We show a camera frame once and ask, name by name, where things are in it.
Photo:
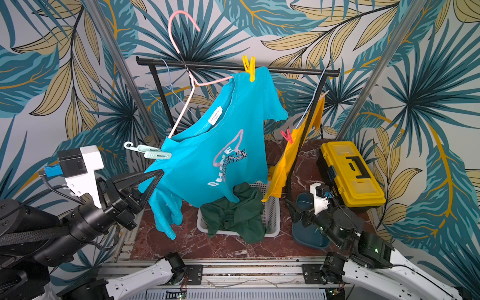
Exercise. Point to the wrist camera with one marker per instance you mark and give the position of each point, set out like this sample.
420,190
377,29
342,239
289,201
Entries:
78,167
321,194

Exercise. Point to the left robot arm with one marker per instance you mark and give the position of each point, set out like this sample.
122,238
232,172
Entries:
33,242

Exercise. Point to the yellow clothespin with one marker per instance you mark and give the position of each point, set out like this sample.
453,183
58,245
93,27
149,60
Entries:
250,67

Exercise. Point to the black clothes rack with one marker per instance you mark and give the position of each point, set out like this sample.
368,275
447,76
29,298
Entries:
240,67

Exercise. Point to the dark teal plastic tray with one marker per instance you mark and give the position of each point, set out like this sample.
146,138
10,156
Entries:
310,236

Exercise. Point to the right aluminium frame post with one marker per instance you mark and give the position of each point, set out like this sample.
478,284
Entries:
392,46

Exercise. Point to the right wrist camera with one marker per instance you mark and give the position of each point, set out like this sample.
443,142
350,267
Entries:
321,194

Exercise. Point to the light blue wire hanger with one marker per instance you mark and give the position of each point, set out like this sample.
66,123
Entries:
161,72

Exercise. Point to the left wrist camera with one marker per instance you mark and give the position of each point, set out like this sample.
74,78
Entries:
78,167

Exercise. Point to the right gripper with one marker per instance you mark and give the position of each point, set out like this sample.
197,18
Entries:
313,217

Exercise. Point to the pale blue wire hanger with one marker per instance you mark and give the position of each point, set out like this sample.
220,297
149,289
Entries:
317,91

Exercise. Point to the mint white clothespin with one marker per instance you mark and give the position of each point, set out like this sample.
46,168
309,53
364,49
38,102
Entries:
149,152

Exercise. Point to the left aluminium frame post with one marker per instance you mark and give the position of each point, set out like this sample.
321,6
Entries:
108,37

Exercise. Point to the pink red clothespin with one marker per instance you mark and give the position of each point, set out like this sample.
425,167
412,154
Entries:
287,136

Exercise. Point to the yellow black toolbox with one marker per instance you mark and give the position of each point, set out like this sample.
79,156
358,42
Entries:
342,167

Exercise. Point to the aluminium frame post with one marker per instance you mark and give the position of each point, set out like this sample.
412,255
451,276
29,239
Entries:
392,46
108,37

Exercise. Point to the dark green t-shirt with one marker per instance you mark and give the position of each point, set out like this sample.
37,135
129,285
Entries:
243,217

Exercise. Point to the yellow t-shirt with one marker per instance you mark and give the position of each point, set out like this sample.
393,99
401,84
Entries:
278,174

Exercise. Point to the turquoise printed t-shirt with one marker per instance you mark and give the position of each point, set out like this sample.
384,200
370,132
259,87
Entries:
210,150

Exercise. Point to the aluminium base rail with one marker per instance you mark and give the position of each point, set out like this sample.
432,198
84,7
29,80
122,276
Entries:
281,273

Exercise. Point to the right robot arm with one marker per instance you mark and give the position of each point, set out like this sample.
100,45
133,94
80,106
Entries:
367,261

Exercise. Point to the beige pink clothespin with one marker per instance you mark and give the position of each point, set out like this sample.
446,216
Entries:
323,95

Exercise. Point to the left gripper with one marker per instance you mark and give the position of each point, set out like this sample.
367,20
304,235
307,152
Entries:
124,202

